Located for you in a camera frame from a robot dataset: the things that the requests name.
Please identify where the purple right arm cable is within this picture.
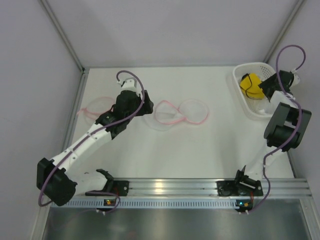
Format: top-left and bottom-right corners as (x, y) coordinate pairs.
(246, 44), (307, 215)

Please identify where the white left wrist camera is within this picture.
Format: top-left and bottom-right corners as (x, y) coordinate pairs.
(117, 77), (138, 93)

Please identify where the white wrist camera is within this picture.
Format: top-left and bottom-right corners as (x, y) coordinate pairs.
(290, 69), (301, 87)
(117, 77), (138, 93)

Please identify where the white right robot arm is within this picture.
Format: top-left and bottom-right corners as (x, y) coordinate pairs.
(232, 63), (312, 176)

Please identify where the white plastic basket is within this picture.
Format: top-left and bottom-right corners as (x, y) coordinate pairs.
(230, 62), (276, 121)

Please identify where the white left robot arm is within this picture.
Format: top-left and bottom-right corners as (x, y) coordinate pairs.
(36, 90), (154, 207)

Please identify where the aluminium frame post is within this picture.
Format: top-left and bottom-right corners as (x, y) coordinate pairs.
(38, 0), (85, 73)
(262, 0), (307, 63)

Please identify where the white cloth in basket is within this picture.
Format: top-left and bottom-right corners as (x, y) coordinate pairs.
(257, 104), (274, 116)

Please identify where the aluminium mounting rail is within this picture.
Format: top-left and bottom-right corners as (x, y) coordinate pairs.
(118, 178), (312, 199)

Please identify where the white mesh laundry bag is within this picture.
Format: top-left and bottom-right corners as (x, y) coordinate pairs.
(143, 99), (210, 131)
(76, 96), (115, 126)

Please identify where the aluminium frame post left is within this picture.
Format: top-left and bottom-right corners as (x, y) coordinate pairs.
(38, 0), (85, 73)

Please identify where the yellow black bra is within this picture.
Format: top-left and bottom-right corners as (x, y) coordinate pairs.
(239, 73), (265, 100)

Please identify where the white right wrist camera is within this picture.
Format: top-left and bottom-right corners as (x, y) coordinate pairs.
(290, 69), (301, 87)

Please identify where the white slotted cable duct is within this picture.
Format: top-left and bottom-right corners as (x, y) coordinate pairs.
(63, 197), (251, 209)

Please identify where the aluminium frame post right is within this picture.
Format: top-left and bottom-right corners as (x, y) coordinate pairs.
(262, 0), (307, 63)

